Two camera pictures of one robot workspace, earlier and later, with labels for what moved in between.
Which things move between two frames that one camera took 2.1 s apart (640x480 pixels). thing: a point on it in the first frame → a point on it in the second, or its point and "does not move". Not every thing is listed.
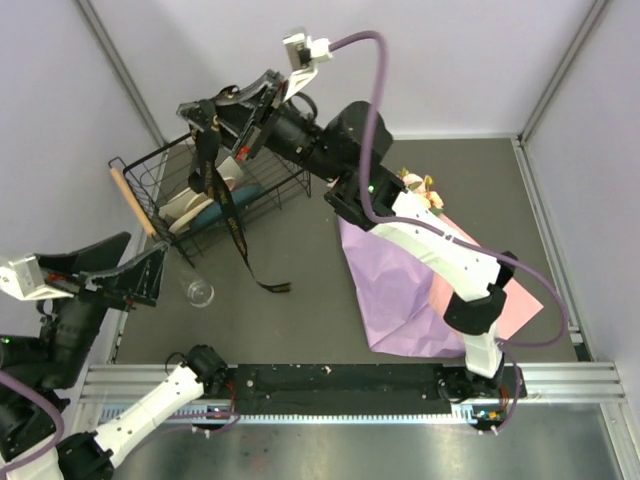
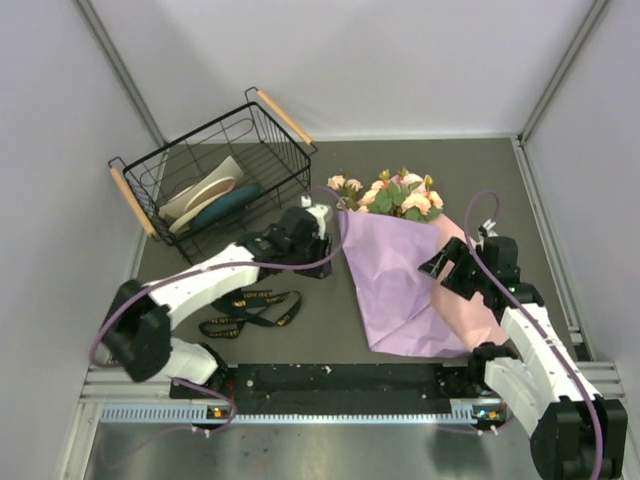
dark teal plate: (213, 214) does not move
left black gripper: (101, 260) → (322, 246)
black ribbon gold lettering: (207, 165) → (272, 307)
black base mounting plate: (335, 382) does not move
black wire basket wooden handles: (184, 194) does not move
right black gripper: (244, 119) → (458, 252)
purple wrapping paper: (393, 286) does not move
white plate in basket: (186, 201) does not move
